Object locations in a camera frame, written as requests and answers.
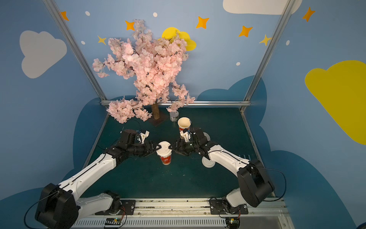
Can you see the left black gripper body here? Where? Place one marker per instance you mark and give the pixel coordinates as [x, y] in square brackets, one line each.
[145, 148]

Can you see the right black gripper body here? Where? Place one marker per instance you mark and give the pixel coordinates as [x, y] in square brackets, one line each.
[185, 147]

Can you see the white cup lid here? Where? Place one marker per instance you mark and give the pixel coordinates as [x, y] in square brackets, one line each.
[164, 150]
[208, 163]

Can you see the red paper cup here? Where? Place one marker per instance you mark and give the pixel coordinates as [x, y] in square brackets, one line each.
[184, 123]
[167, 160]

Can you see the round leak-proof paper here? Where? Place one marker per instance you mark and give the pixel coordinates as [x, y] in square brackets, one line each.
[207, 136]

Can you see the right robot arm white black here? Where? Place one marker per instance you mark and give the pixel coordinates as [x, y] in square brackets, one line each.
[255, 184]

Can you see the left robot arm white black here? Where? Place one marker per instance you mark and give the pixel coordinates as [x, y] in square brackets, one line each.
[61, 205]

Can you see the brown square tree base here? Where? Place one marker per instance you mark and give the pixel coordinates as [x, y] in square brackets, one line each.
[156, 122]

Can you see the silver tin can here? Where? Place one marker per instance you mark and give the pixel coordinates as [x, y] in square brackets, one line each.
[174, 116]

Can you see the left small circuit board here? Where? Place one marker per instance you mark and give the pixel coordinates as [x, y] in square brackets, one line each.
[113, 222]

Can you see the small circuit board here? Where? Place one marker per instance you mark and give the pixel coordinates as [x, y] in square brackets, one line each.
[113, 222]
[232, 223]

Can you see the pink cherry blossom tree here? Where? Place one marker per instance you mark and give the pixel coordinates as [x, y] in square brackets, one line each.
[155, 63]

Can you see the right small circuit board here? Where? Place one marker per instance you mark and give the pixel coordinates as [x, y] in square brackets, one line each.
[232, 223]

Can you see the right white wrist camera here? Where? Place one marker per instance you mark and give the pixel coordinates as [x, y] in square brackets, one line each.
[185, 135]

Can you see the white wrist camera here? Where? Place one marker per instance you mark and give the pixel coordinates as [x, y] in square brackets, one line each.
[142, 136]
[185, 135]

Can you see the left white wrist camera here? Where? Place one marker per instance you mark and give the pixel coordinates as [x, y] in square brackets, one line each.
[142, 136]

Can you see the back aluminium frame bar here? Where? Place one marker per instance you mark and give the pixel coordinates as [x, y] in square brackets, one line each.
[196, 103]

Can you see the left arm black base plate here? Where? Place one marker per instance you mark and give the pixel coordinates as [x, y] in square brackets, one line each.
[128, 206]

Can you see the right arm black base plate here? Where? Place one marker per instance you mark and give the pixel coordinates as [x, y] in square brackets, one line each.
[217, 206]

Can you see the aluminium front rail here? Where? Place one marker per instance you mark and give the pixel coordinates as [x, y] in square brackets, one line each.
[192, 213]

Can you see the left aluminium frame post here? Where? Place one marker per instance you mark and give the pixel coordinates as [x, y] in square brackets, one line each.
[62, 25]

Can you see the aluminium frame post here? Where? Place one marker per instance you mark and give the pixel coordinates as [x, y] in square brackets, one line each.
[278, 31]
[62, 25]

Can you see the right aluminium frame post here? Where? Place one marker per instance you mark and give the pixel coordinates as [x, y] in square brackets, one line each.
[278, 31]

